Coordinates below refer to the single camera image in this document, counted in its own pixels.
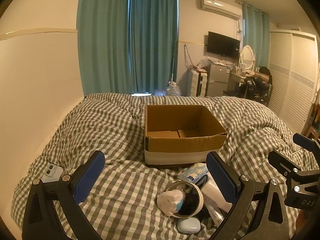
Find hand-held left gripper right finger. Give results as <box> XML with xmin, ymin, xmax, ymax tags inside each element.
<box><xmin>206</xmin><ymin>151</ymin><xmax>290</xmax><ymax>240</ymax></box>

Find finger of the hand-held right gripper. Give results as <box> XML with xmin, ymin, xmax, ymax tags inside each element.
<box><xmin>268</xmin><ymin>150</ymin><xmax>304</xmax><ymax>174</ymax></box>
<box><xmin>293</xmin><ymin>133</ymin><xmax>320</xmax><ymax>153</ymax></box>

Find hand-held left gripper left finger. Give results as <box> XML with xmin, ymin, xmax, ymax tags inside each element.
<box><xmin>22</xmin><ymin>150</ymin><xmax>106</xmax><ymax>240</ymax></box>

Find white tube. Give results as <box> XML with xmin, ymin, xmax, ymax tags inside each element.
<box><xmin>200</xmin><ymin>174</ymin><xmax>233</xmax><ymax>225</ymax></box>

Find black round ring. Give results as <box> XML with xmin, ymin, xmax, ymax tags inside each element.
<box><xmin>194</xmin><ymin>174</ymin><xmax>209</xmax><ymax>188</ymax></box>

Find blue white tissue pack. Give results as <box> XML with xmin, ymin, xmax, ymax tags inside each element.
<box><xmin>177</xmin><ymin>163</ymin><xmax>209</xmax><ymax>182</ymax></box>

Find pale earbud charging case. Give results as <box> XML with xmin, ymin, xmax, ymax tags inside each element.
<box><xmin>177</xmin><ymin>217</ymin><xmax>202</xmax><ymax>235</ymax></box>

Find cardboard box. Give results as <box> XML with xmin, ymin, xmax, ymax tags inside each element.
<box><xmin>144</xmin><ymin>104</ymin><xmax>228</xmax><ymax>167</ymax></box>

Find grey checked blanket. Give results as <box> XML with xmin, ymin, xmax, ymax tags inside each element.
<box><xmin>11</xmin><ymin>92</ymin><xmax>320</xmax><ymax>240</ymax></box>

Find white smartphone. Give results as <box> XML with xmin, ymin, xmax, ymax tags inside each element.
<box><xmin>40</xmin><ymin>164</ymin><xmax>64</xmax><ymax>183</ymax></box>

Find white louvred wardrobe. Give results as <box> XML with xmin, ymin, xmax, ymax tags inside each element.
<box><xmin>269</xmin><ymin>29</ymin><xmax>320</xmax><ymax>134</ymax></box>

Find pile of black bags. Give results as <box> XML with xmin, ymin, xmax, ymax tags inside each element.
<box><xmin>244</xmin><ymin>66</ymin><xmax>273</xmax><ymax>105</ymax></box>

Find grey dressing table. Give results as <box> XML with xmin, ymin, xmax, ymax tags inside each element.
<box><xmin>226</xmin><ymin>71</ymin><xmax>247</xmax><ymax>97</ymax></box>

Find white ribbed suitcase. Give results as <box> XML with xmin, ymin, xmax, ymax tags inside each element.
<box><xmin>188</xmin><ymin>69</ymin><xmax>208</xmax><ymax>97</ymax></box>

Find grey small fridge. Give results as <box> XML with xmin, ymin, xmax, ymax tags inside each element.
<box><xmin>206</xmin><ymin>63</ymin><xmax>230</xmax><ymax>97</ymax></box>

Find large clear water bottle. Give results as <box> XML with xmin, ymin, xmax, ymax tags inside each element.
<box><xmin>166</xmin><ymin>81</ymin><xmax>181</xmax><ymax>97</ymax></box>

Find white oval mirror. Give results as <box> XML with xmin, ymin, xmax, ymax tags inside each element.
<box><xmin>239</xmin><ymin>45</ymin><xmax>256</xmax><ymax>71</ymax></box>

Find short teal curtain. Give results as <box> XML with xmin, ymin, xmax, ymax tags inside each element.
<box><xmin>242</xmin><ymin>2</ymin><xmax>270</xmax><ymax>68</ymax></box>

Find white pole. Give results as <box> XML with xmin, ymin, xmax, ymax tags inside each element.
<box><xmin>172</xmin><ymin>52</ymin><xmax>177</xmax><ymax>83</ymax></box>

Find wide teal curtain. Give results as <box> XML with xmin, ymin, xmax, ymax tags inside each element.
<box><xmin>76</xmin><ymin>0</ymin><xmax>133</xmax><ymax>97</ymax></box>

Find narrow teal curtain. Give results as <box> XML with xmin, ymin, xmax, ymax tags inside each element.
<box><xmin>129</xmin><ymin>0</ymin><xmax>178</xmax><ymax>95</ymax></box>

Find white air conditioner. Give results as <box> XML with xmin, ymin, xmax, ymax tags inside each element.
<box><xmin>199</xmin><ymin>0</ymin><xmax>242</xmax><ymax>20</ymax></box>

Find black wall television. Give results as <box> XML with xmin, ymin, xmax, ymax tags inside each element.
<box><xmin>206</xmin><ymin>31</ymin><xmax>240</xmax><ymax>58</ymax></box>

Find hanging wall cables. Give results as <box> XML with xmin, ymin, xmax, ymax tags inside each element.
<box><xmin>184</xmin><ymin>44</ymin><xmax>194</xmax><ymax>67</ymax></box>

